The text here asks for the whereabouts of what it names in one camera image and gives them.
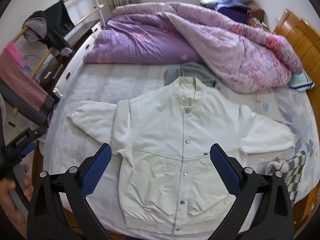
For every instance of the white electric fan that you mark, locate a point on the white electric fan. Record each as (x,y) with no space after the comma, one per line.
(3,114)

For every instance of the grey zip hoodie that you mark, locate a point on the grey zip hoodie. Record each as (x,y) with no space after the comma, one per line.
(189,69)

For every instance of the white button jacket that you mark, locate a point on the white button jacket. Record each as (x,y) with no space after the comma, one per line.
(167,182)

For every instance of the wooden clothes rack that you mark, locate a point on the wooden clothes rack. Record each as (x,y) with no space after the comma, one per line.
(50,51)

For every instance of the black jacket on rack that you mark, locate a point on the black jacket on rack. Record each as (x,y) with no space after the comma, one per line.
(50,27)

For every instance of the wooden headboard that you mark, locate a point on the wooden headboard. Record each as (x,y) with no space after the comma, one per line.
(305,41)

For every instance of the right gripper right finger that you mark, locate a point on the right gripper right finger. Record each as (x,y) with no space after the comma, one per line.
(274,216)

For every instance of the dark clothes pile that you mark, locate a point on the dark clothes pile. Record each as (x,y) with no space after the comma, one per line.
(242,11)

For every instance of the pink grey towel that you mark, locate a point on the pink grey towel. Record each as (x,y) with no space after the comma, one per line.
(20,90)

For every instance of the blue striped pillow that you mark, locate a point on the blue striped pillow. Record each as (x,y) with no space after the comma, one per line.
(301,82)

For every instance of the checkered grey white garment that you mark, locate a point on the checkered grey white garment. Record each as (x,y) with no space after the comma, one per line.
(291,171)

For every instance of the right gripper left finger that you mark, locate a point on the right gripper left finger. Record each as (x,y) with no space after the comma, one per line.
(46,216)

